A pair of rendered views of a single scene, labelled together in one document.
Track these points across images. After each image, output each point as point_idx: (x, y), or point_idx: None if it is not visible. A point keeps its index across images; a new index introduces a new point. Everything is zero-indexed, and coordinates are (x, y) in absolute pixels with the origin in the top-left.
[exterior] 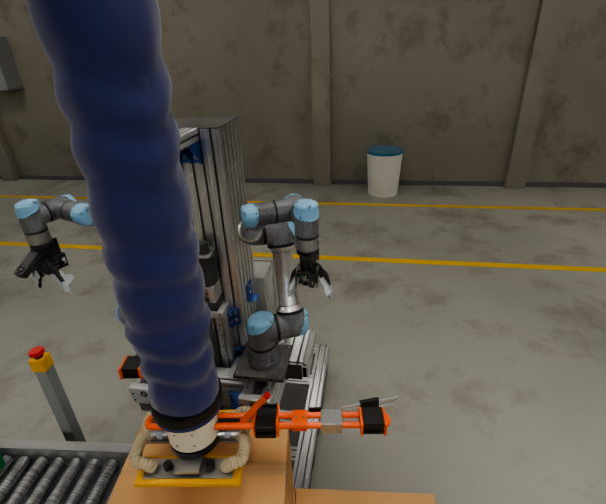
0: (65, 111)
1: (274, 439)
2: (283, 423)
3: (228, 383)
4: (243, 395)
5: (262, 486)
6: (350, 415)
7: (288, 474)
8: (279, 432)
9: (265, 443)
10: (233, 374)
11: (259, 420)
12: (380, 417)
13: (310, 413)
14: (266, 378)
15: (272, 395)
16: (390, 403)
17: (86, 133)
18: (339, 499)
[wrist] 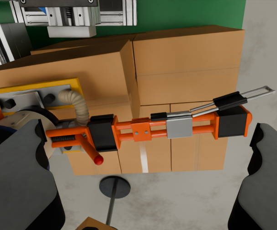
0: None
1: (110, 73)
2: (124, 139)
3: None
4: (53, 30)
5: (114, 116)
6: (202, 120)
7: (129, 80)
8: (113, 64)
9: (103, 79)
10: (19, 5)
11: (97, 141)
12: (241, 128)
13: (153, 124)
14: (71, 6)
15: (89, 18)
16: (259, 89)
17: None
18: (167, 45)
